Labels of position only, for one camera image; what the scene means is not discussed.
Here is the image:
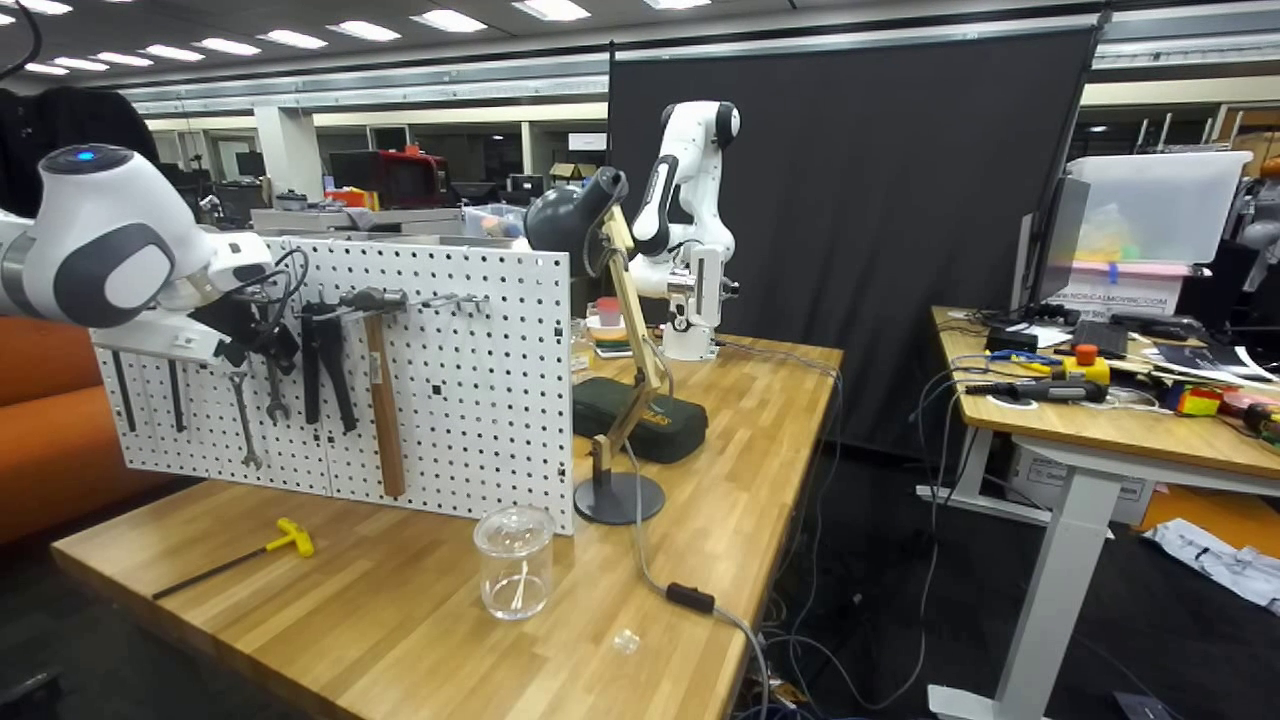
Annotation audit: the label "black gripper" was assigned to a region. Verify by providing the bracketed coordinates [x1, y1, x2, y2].
[195, 293, 302, 374]

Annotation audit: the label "white metal pegboard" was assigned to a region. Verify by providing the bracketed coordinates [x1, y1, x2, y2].
[88, 232, 579, 539]

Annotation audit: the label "rectangular ceiling light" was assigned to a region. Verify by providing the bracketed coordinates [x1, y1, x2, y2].
[323, 12, 402, 47]
[508, 0, 594, 28]
[409, 2, 491, 38]
[259, 22, 330, 54]

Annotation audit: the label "gold desk lamp black head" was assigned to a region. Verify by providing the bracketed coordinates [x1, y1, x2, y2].
[519, 163, 678, 527]

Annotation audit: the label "black oval pad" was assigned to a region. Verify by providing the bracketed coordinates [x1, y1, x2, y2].
[569, 370, 713, 467]

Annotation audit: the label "black curtain partition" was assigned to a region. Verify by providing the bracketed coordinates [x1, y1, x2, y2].
[603, 18, 1108, 461]

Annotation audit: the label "wooden desk white legs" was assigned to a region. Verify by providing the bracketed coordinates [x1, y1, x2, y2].
[923, 303, 1280, 720]

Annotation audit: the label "yellow emergency stop button box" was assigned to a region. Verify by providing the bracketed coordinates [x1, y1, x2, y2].
[1058, 339, 1115, 391]

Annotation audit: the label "clear plastic storage bin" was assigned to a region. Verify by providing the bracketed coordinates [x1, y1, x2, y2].
[1058, 142, 1259, 272]

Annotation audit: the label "black-handled pliers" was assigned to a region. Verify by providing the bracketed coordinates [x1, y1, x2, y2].
[296, 301, 363, 441]

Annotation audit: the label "wooden-handled hammer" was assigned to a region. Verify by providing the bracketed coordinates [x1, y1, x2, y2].
[341, 286, 413, 505]

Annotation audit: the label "small yellow T-handle hex key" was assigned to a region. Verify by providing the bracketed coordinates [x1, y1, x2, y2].
[147, 514, 319, 603]

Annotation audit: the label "black lamp cable with switch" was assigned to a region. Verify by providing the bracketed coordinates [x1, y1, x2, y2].
[621, 434, 806, 720]

